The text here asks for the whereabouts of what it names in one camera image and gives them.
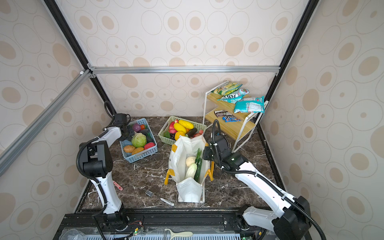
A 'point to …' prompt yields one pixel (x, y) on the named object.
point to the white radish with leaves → (191, 171)
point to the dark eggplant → (191, 132)
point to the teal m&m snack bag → (232, 98)
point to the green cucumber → (198, 172)
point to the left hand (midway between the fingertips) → (131, 128)
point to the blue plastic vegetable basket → (132, 158)
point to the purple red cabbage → (136, 127)
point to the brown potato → (128, 149)
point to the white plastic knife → (167, 202)
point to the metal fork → (150, 193)
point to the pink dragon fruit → (172, 129)
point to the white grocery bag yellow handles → (182, 154)
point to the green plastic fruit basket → (198, 126)
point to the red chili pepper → (149, 145)
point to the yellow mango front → (179, 128)
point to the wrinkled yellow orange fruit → (178, 134)
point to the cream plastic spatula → (182, 233)
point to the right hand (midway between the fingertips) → (205, 149)
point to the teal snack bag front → (250, 104)
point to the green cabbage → (138, 140)
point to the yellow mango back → (187, 124)
